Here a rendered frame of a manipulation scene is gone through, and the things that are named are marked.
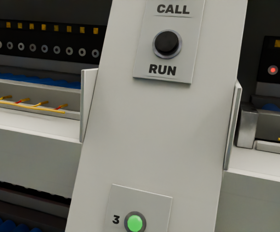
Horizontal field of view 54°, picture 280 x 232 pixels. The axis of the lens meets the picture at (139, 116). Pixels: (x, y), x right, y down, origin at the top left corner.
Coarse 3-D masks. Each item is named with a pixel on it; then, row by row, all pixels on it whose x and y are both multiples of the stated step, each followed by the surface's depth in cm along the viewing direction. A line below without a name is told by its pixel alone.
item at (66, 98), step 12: (0, 84) 27; (12, 84) 27; (24, 84) 27; (36, 84) 27; (0, 96) 27; (12, 96) 27; (24, 96) 26; (36, 96) 26; (48, 96) 26; (60, 96) 25; (72, 96) 25; (36, 108) 24; (60, 108) 26; (72, 108) 25
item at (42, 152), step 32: (0, 64) 43; (32, 64) 41; (64, 64) 40; (96, 64) 39; (0, 128) 21; (32, 128) 21; (64, 128) 22; (0, 160) 22; (32, 160) 21; (64, 160) 20; (64, 192) 20
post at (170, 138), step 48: (144, 0) 20; (240, 0) 18; (240, 48) 18; (96, 96) 19; (144, 96) 19; (192, 96) 18; (96, 144) 19; (144, 144) 18; (192, 144) 17; (96, 192) 18; (192, 192) 17
